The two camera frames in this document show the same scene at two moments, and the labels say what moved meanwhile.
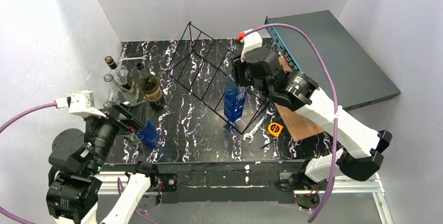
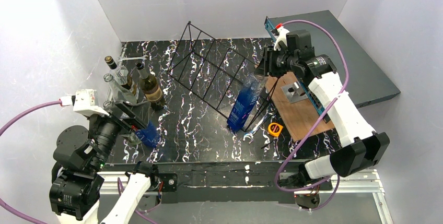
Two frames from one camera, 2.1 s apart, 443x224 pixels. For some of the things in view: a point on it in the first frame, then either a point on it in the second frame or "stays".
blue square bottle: (234, 98) → (245, 102)
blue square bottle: (150, 134) stays
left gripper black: (125, 120) stays
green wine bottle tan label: (150, 86) stays
